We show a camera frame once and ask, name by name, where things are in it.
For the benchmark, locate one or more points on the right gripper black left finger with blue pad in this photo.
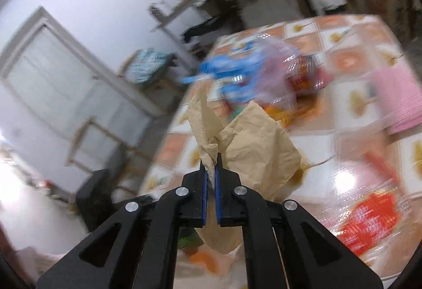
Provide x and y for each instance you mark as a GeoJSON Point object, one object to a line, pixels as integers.
{"type": "Point", "coordinates": [137, 246]}

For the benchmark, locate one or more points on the white panel door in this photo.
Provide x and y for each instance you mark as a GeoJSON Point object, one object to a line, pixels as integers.
{"type": "Point", "coordinates": [50, 85]}

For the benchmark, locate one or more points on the brown paper bag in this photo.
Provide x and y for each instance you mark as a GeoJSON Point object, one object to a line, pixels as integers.
{"type": "Point", "coordinates": [252, 145]}

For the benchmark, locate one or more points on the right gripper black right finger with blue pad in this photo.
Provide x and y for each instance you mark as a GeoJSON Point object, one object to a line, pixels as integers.
{"type": "Point", "coordinates": [284, 245]}

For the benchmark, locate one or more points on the clear pinkish plastic bag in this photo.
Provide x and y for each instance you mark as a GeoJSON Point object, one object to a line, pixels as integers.
{"type": "Point", "coordinates": [272, 84]}

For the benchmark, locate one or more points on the red cylindrical snack can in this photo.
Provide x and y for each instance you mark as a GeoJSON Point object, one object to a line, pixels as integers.
{"type": "Point", "coordinates": [305, 76]}

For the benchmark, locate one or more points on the red flat snack packet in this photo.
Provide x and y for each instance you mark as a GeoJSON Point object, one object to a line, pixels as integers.
{"type": "Point", "coordinates": [369, 222]}

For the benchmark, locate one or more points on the blue plastic snack bag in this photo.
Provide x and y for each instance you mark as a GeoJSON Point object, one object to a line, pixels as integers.
{"type": "Point", "coordinates": [237, 75]}

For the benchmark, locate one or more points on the black trash bin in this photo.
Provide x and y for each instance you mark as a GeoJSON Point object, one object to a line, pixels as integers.
{"type": "Point", "coordinates": [94, 199]}

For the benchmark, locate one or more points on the floral tile-pattern tablecloth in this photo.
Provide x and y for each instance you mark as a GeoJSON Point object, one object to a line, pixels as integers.
{"type": "Point", "coordinates": [340, 133]}

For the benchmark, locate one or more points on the chair with patterned cushion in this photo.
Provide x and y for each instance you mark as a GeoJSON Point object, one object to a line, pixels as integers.
{"type": "Point", "coordinates": [144, 68]}

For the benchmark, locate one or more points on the orange snack wrapper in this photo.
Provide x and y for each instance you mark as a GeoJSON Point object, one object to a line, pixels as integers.
{"type": "Point", "coordinates": [284, 114]}

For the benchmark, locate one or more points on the wooden frame chair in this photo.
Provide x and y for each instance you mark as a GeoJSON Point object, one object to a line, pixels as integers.
{"type": "Point", "coordinates": [98, 143]}

